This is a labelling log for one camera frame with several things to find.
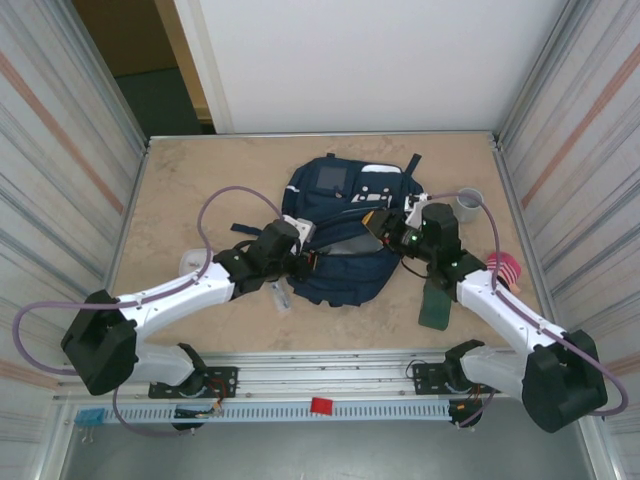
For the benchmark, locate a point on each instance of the clear packet of blue pens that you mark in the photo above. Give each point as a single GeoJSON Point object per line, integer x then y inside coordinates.
{"type": "Point", "coordinates": [282, 300]}

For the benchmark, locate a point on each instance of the beige door frame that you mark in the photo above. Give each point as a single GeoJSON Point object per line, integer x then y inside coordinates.
{"type": "Point", "coordinates": [186, 60]}

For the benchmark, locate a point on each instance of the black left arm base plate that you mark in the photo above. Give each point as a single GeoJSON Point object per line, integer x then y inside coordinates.
{"type": "Point", "coordinates": [227, 372]}

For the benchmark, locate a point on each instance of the green translucent pencil case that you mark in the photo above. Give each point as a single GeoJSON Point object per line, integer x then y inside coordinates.
{"type": "Point", "coordinates": [435, 312]}

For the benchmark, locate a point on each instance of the blue binder clip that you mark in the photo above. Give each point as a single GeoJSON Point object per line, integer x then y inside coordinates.
{"type": "Point", "coordinates": [90, 416]}

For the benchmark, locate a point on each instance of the red tape patch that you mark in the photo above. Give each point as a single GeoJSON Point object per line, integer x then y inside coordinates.
{"type": "Point", "coordinates": [322, 406]}

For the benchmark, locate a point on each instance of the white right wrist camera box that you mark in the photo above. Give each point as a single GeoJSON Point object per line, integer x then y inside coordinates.
{"type": "Point", "coordinates": [415, 215]}

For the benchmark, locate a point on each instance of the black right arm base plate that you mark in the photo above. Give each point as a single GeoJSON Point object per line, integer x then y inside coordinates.
{"type": "Point", "coordinates": [425, 382]}

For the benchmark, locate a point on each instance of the grey plastic cup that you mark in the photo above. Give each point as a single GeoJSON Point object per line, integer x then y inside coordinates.
{"type": "Point", "coordinates": [467, 212]}

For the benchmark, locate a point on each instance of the aluminium mounting rails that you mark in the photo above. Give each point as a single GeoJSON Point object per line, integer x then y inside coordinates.
{"type": "Point", "coordinates": [325, 372]}

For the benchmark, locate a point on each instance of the navy blue student backpack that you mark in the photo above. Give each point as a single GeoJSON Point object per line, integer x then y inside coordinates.
{"type": "Point", "coordinates": [340, 285]}

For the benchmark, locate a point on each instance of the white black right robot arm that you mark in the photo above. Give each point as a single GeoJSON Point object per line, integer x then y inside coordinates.
{"type": "Point", "coordinates": [565, 385]}

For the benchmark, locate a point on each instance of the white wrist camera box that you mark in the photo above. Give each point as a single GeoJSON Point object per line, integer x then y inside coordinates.
{"type": "Point", "coordinates": [305, 230]}
{"type": "Point", "coordinates": [415, 215]}

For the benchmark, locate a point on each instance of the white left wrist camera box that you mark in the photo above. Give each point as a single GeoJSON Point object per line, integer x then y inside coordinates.
{"type": "Point", "coordinates": [305, 230]}

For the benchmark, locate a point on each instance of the pink striped soft doll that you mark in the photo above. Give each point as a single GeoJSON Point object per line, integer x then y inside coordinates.
{"type": "Point", "coordinates": [507, 267]}

